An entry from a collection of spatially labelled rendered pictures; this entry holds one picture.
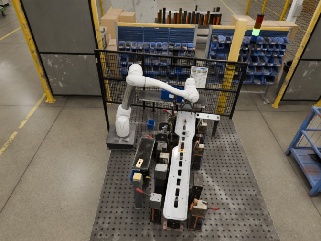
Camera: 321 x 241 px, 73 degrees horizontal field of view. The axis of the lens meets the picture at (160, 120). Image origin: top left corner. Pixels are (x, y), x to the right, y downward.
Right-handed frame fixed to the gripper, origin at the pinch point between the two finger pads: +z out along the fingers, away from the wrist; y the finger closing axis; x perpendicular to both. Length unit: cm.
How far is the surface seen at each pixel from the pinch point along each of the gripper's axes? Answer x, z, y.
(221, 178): -50, 45, 45
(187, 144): -36.4, 14.4, 5.1
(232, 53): 58, -49, 45
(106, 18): 375, 8, -232
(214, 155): -20, 44, 38
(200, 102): 40.0, 11.3, 17.1
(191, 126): -8.2, 14.4, 7.9
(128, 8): 628, 38, -245
